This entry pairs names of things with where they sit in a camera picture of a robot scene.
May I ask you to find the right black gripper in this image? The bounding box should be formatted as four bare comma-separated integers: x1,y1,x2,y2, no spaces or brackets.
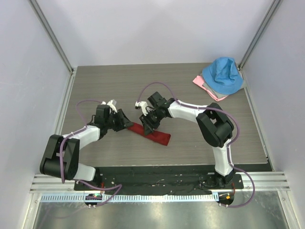
140,108,163,136

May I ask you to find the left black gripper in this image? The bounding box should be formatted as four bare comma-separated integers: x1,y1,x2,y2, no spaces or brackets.
105,109,133,132

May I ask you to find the red cloth napkin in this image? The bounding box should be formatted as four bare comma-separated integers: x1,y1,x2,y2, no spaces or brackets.
127,123,171,146

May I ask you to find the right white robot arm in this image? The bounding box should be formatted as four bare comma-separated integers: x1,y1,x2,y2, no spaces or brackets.
135,92,235,188

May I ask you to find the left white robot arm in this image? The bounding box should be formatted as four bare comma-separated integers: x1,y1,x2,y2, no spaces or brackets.
40,104,133,190

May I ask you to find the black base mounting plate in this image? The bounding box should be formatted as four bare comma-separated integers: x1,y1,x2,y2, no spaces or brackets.
89,165,244,196

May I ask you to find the pink folded cloth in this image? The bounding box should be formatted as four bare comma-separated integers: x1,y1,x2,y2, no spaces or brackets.
193,75,228,102

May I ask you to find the grey folded cloth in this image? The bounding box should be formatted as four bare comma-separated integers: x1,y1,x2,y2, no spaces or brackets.
201,76,228,102

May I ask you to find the blue bucket hat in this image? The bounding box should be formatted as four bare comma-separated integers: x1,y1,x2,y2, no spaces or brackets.
202,57,244,95

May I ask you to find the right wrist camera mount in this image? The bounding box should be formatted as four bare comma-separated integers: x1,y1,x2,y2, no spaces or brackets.
135,101,148,115

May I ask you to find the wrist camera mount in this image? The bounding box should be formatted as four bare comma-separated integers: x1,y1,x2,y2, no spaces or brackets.
101,99,118,113
135,101,148,115

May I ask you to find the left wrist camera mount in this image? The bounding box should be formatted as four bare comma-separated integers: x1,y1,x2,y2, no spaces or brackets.
101,99,118,113

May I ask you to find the white slotted cable duct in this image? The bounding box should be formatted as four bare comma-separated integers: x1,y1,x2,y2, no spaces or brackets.
41,192,219,203

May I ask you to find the aluminium front rail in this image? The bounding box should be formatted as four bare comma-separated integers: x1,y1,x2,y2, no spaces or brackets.
30,172,290,193

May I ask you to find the left aluminium frame post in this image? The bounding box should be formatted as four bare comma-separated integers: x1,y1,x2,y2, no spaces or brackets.
28,0,74,74

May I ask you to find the aluminium frame post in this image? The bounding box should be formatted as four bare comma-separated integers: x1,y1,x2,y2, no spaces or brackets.
238,0,283,70
28,0,74,74

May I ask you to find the right aluminium frame post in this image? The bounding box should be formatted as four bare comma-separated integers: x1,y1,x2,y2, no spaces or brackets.
238,0,283,70

